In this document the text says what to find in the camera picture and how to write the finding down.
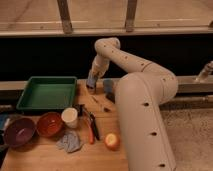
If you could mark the black rectangular block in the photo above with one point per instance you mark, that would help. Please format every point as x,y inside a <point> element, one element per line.
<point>111,97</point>

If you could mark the grey crumpled cloth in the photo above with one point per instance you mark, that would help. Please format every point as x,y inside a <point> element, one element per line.
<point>70,142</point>

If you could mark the blue cup at back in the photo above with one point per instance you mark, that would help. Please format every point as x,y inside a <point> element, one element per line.
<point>108,86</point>

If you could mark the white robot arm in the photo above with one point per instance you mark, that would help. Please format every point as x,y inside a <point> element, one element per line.
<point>138,96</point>

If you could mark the orange bowl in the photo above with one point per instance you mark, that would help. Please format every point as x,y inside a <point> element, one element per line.
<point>49,124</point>

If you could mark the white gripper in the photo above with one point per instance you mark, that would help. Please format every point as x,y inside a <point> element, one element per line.
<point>99,66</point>

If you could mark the red yellow apple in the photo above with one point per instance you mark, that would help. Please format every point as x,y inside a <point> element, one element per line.
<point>112,141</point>

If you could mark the purple bowl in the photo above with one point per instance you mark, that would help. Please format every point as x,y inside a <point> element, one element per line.
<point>19,132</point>

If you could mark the white paper cup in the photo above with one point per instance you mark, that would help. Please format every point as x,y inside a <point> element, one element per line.
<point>70,117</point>

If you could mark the thin wooden brush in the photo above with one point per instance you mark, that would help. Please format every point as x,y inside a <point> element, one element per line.
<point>104,109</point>

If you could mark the green plastic tray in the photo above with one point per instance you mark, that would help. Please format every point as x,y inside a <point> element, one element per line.
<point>48,93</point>

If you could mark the blue sponge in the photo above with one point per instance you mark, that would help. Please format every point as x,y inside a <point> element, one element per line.
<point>91,81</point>

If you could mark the red handled tool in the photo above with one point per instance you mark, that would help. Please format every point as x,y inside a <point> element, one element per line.
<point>88,122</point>

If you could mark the small metal cup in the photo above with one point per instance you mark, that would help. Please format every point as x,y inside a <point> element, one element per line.
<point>91,90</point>

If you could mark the black handled tool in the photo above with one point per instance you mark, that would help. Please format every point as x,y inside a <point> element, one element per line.
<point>94,127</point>

